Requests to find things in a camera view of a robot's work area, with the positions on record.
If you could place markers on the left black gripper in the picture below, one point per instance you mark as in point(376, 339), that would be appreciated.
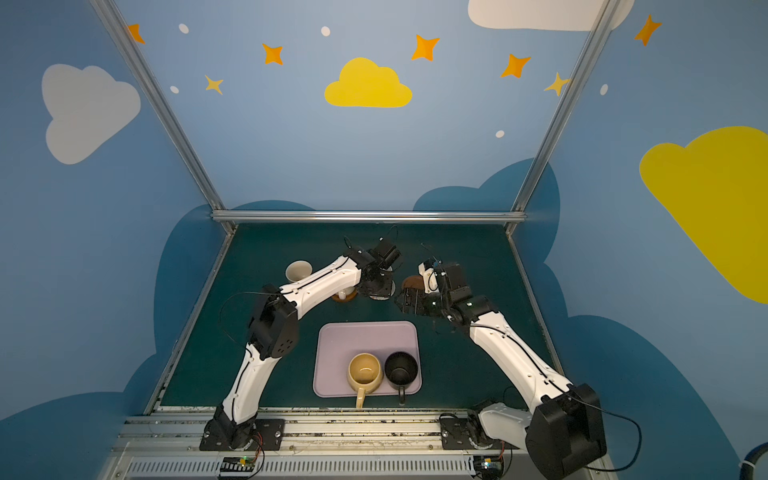
point(380, 282)

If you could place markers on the white multicolour woven coaster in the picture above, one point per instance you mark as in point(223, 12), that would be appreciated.
point(382, 296)

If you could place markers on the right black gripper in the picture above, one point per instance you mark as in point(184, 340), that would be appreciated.
point(421, 300)

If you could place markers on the lilac plastic tray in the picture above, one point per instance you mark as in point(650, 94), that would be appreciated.
point(339, 343)

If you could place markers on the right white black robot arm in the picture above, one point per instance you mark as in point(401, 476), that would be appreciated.
point(563, 430)

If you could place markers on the left small circuit board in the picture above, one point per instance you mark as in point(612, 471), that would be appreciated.
point(237, 467)

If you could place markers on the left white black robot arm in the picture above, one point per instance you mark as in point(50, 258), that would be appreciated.
point(273, 332)

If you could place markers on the yellow mug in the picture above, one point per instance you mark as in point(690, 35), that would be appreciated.
point(364, 376)

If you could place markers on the right small circuit board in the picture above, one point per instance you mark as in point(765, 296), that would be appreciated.
point(487, 468)

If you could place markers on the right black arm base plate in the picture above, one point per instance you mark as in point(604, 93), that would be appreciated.
point(466, 433)

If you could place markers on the black mug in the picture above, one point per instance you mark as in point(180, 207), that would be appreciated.
point(401, 370)

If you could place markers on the cream mug white handle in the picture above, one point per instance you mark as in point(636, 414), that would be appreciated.
point(346, 291)

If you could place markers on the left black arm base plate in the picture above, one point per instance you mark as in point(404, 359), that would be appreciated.
point(270, 433)

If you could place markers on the cream mug lilac handle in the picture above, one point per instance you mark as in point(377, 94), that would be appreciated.
point(298, 270)

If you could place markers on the brown wooden round coaster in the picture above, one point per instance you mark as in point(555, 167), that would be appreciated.
point(413, 283)
point(346, 298)

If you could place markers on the small circuit board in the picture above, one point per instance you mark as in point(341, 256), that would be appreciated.
point(237, 467)
point(487, 468)

